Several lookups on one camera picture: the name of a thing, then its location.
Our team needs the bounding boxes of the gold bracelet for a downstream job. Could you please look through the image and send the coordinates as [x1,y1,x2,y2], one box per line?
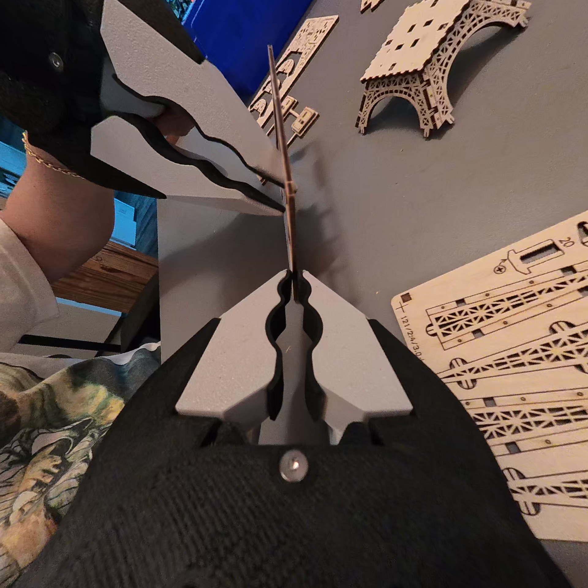
[21,131,87,181]

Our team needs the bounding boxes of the wooden frame with square feet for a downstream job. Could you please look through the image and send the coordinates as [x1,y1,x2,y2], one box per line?
[288,107,321,138]

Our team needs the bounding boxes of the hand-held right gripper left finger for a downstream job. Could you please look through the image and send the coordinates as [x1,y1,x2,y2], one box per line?
[175,269,294,421]

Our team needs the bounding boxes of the person's left forearm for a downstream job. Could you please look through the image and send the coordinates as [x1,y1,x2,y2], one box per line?
[0,133,116,352]

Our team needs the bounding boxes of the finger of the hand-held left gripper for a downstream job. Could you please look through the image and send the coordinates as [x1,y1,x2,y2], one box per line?
[99,0,288,189]
[89,112,286,217]

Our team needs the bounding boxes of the grey desk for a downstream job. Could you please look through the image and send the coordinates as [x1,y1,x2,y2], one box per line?
[156,0,588,588]

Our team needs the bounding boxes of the wooden beam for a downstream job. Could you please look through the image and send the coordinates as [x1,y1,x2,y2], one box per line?
[50,240,160,314]

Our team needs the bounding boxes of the wooden tower base model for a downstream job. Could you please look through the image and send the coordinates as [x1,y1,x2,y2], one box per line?
[355,0,533,138]

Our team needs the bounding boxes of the wooden sheet with lattice parts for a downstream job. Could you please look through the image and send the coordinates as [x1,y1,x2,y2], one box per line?
[390,213,588,544]

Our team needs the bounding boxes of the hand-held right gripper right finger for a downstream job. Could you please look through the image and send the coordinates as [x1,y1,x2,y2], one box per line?
[301,270,413,445]

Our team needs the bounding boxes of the blue plastic bin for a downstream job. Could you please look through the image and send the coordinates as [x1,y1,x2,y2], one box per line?
[181,0,315,95]

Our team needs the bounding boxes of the person's printed shirt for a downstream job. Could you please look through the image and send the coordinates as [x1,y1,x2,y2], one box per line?
[0,345,162,588]

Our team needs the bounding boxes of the wooden sheet with square plate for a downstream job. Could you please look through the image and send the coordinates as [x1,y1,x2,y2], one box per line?
[268,43,300,304]

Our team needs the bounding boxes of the person's left hand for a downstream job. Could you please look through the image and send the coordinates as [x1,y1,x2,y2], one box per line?
[148,103,197,145]

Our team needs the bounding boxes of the wooden sheet with arch cutouts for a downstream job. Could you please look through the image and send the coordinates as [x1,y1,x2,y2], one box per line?
[248,14,340,121]

